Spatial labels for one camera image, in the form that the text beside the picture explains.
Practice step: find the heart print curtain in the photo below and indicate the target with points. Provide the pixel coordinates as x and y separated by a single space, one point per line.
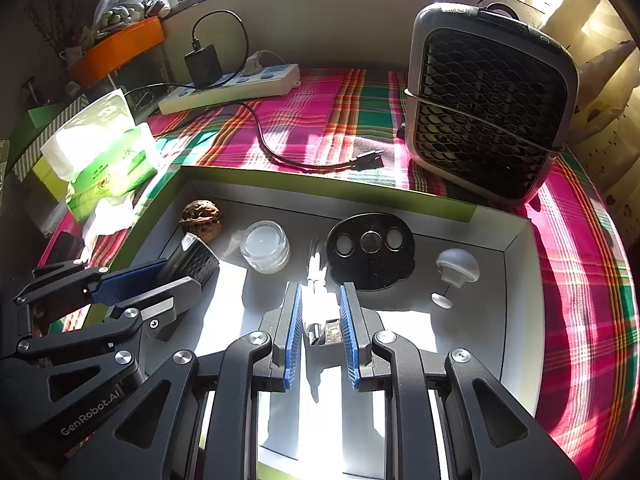
600 110

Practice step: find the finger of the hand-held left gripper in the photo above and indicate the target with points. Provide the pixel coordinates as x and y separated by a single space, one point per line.
125 280
150 302

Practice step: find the black electric shaver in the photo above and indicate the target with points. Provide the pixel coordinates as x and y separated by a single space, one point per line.
192 260

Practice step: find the striped box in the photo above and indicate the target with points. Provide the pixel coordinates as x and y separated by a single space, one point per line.
27 160

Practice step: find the white power plug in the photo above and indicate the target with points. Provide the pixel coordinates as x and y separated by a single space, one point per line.
252 63

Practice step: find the white power strip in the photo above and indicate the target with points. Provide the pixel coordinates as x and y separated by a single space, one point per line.
225 91

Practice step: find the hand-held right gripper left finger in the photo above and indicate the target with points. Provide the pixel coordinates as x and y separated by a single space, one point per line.
295 340

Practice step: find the white mushroom-shaped object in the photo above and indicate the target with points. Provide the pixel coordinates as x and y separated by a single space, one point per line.
457 265

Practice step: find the bright green box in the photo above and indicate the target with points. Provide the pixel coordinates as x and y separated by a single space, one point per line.
42 117

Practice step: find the green white cardboard box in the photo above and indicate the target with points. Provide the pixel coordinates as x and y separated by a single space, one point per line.
480 320

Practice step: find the small white jar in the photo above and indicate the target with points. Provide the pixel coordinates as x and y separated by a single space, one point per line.
265 247

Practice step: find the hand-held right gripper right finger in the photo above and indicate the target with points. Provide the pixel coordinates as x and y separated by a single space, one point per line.
350 340

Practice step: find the grey portable fan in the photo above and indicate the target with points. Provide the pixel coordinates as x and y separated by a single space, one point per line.
480 110

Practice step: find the black disc with three mirrors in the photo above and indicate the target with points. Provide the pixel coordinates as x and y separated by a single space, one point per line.
370 265

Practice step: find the pile of clear plastic bags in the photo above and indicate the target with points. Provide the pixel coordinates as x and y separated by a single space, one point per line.
125 5

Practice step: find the brown walnut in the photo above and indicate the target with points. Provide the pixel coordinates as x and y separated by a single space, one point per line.
201 217

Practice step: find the orange tray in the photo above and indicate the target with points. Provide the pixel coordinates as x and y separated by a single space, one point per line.
120 50

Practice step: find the dried flower branches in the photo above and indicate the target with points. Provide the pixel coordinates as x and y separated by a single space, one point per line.
55 25

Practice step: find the open green tissue pack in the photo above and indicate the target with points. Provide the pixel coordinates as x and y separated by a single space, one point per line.
115 160

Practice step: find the black charger adapter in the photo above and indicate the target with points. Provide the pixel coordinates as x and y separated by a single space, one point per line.
204 65

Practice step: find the crumpled white tissue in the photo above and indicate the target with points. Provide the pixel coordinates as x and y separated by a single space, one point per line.
107 220

